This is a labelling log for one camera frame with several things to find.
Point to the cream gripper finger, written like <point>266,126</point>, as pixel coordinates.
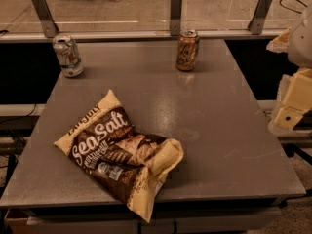
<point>294,99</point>
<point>280,43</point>

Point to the orange soda can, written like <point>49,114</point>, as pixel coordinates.
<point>187,50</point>

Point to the brown sea salt chip bag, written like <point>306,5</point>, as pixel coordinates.
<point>130,164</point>

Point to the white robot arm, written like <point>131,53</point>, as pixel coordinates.
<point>300,45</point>

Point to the white green soda can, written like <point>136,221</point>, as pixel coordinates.
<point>67,54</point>

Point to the right metal bracket post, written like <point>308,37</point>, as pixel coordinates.
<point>256,25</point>

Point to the metal bracket post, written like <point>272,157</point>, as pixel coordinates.
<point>175,17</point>
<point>256,25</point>
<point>50,29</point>

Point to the middle metal bracket post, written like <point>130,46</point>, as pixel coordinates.
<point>175,17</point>

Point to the left metal bracket post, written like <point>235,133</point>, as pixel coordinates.
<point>50,29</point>

